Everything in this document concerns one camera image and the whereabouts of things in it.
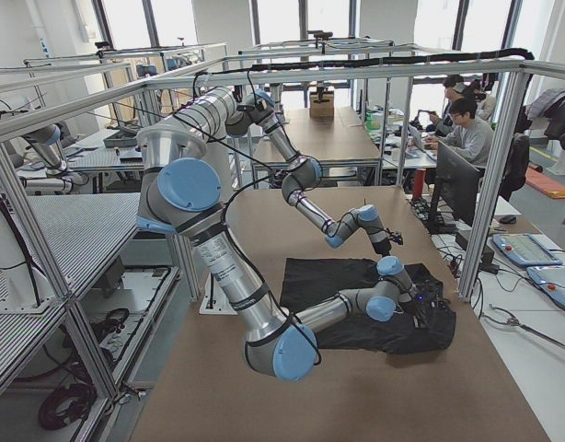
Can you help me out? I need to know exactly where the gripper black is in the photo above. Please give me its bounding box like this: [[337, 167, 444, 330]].
[[401, 282, 448, 328], [373, 229, 403, 256]]

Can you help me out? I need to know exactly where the black printed t-shirt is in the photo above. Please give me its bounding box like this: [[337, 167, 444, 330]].
[[280, 258, 456, 355]]

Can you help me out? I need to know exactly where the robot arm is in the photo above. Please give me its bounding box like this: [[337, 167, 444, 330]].
[[170, 87, 402, 256], [137, 122, 431, 381]]

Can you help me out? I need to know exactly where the black desk monitor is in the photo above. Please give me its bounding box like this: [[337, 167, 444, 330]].
[[425, 144, 482, 234]]

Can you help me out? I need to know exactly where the blue teach pendant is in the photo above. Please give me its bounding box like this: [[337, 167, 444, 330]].
[[526, 265, 565, 311], [491, 234, 562, 268]]

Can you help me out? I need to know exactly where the seated person grey sweater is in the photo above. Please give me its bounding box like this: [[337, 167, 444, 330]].
[[426, 98, 494, 168]]

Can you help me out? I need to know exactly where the cardboard box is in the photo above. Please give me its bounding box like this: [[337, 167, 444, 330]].
[[309, 91, 335, 118]]

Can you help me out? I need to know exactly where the striped aluminium work table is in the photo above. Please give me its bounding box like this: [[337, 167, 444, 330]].
[[0, 192, 182, 406]]

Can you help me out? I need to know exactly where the aluminium frame post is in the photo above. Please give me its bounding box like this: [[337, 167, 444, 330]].
[[458, 71, 529, 303]]

